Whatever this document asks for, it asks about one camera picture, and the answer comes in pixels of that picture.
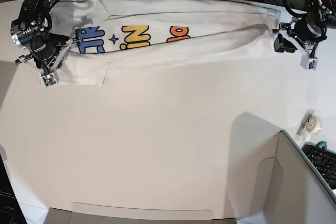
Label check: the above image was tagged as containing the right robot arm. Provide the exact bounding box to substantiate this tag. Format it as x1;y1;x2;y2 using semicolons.
10;0;79;80

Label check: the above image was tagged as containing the white printed t-shirt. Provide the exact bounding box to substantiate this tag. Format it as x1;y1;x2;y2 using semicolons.
50;0;280;86

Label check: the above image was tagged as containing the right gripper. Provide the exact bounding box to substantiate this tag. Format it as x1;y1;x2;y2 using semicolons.
15;34;79;76

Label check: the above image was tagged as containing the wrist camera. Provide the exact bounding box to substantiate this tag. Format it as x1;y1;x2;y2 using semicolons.
41;71;59;88
300;56;318;70

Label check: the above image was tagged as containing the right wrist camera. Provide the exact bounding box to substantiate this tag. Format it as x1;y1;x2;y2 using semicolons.
41;71;59;88

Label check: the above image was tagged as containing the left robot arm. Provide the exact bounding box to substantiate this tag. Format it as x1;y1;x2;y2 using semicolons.
272;0;335;58

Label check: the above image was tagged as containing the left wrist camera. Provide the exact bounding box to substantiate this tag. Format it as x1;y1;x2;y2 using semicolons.
300;56;318;70

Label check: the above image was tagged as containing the clear tape dispenser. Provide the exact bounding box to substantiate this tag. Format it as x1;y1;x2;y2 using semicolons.
296;109;322;142

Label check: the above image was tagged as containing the grey flat panel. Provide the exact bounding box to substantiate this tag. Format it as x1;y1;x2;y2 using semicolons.
0;61;18;106

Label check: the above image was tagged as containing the black keyboard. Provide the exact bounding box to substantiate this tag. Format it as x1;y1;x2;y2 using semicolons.
301;144;336;190

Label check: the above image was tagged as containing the green tape roll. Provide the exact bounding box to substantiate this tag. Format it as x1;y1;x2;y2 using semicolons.
316;141;328;150

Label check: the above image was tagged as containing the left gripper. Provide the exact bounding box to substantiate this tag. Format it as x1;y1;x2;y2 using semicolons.
272;16;319;57

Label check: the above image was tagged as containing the grey cardboard box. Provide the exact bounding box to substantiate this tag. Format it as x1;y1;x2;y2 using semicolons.
44;131;335;223

